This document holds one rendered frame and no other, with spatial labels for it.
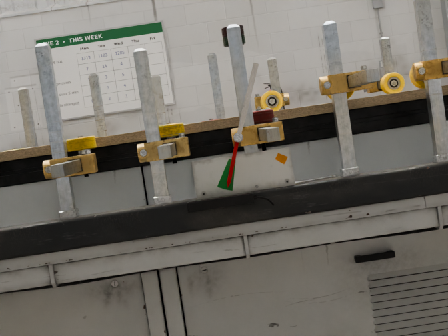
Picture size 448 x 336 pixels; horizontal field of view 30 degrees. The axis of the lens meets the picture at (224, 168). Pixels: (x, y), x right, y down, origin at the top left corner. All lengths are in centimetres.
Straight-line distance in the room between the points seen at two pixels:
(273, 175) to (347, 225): 25
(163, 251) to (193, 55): 722
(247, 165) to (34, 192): 65
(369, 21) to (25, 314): 748
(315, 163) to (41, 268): 82
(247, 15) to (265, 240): 730
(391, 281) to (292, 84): 698
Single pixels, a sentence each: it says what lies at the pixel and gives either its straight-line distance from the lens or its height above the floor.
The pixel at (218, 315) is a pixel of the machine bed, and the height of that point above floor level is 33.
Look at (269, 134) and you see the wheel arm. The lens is 189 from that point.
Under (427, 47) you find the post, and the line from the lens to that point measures 227.
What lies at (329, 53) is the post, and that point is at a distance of 222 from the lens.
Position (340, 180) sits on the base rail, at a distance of 220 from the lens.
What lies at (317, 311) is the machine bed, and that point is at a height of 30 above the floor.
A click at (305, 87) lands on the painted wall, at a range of 942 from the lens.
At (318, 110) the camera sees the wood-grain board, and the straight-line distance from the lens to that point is 240.
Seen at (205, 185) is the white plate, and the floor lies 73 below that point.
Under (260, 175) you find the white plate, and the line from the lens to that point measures 219.
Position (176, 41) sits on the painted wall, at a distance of 940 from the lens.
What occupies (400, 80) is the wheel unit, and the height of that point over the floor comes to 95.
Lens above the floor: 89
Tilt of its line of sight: 3 degrees down
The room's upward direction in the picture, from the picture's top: 9 degrees counter-clockwise
